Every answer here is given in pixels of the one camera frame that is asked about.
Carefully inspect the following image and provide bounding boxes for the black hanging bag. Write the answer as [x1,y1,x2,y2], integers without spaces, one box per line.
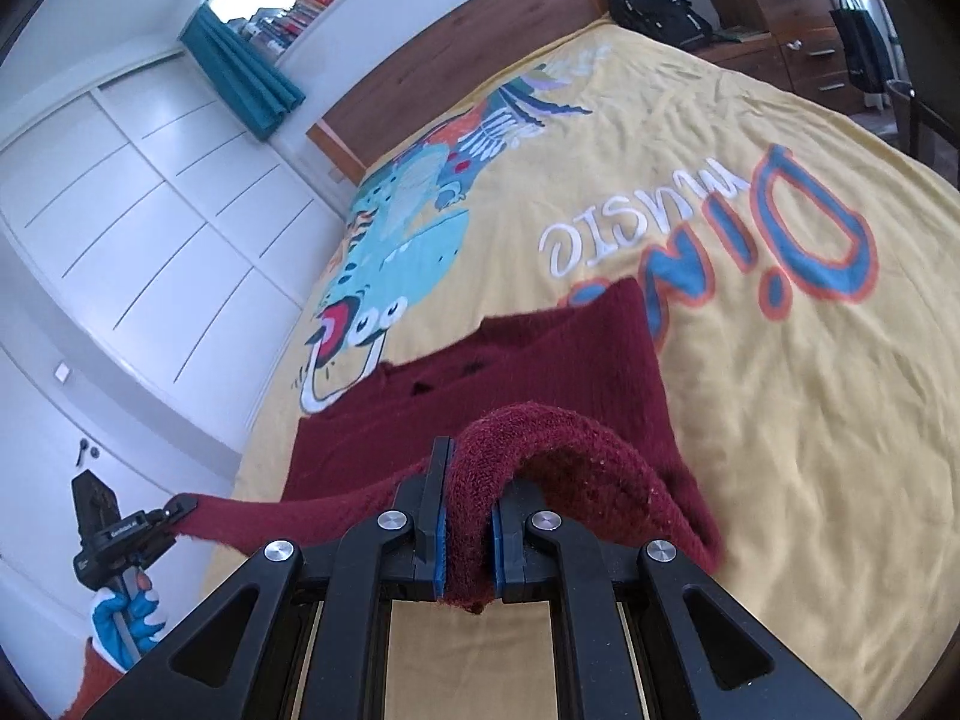
[829,7,897,95]

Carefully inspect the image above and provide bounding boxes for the person's left forearm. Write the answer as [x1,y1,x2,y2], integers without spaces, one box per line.
[56,637,127,720]

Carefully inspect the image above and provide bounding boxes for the wooden drawer cabinet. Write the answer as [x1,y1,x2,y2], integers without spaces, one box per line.
[682,0,878,115]

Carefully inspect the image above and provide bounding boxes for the teal curtain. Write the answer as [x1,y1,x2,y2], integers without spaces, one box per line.
[180,11,307,142]

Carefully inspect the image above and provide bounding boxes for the maroon knitted sweater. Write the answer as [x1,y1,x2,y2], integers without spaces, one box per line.
[176,277,725,612]

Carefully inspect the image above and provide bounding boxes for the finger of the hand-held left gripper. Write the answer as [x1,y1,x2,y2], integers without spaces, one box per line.
[148,493,200,550]

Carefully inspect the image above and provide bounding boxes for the white built-in wardrobe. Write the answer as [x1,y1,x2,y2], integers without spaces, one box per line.
[0,52,353,691]

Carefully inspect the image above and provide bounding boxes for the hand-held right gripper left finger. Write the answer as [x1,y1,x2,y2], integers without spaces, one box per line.
[79,435,456,720]

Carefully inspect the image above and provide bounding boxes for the wooden bed headboard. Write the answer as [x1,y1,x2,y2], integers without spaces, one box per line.
[306,0,608,187]

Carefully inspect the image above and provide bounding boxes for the black backpack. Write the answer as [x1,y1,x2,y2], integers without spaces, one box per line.
[604,0,717,53]

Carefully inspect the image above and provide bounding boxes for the yellow printed blanket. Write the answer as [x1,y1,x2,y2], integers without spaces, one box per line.
[202,15,960,720]

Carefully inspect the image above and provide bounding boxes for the person's left hand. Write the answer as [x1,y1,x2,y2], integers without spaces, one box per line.
[90,568,164,672]

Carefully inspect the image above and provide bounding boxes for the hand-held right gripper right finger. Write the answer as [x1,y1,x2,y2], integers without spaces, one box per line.
[491,484,863,720]

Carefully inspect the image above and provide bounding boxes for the dark office chair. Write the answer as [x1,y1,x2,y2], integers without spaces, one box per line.
[885,79,960,181]

